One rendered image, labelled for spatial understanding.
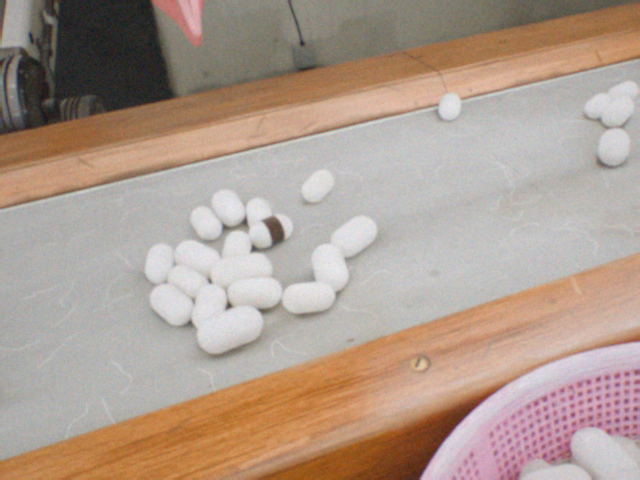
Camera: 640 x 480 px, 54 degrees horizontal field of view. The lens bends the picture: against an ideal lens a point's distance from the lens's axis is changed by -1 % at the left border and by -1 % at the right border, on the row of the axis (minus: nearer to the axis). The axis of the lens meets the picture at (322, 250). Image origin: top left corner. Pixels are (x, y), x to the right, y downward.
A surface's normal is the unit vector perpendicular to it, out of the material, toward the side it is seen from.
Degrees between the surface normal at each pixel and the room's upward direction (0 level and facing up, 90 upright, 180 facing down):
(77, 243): 0
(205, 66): 88
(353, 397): 0
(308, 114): 45
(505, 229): 0
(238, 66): 89
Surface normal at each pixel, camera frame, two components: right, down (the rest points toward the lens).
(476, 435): 0.64, 0.12
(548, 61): 0.18, -0.23
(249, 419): -0.09, -0.83
